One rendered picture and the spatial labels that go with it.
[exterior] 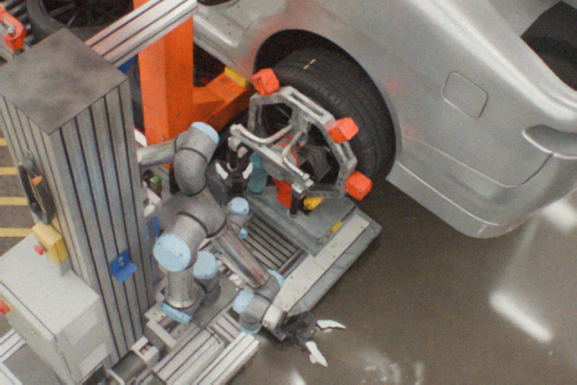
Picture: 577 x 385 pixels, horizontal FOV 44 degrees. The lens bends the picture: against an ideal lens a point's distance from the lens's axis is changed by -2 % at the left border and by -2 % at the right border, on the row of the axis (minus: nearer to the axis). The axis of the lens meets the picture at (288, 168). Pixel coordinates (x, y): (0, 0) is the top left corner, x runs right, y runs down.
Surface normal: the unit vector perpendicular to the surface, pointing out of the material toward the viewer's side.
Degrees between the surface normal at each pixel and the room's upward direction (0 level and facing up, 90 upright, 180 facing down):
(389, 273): 0
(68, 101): 0
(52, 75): 0
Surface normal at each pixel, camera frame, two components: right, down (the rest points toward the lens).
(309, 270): 0.10, -0.57
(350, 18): -0.64, 0.59
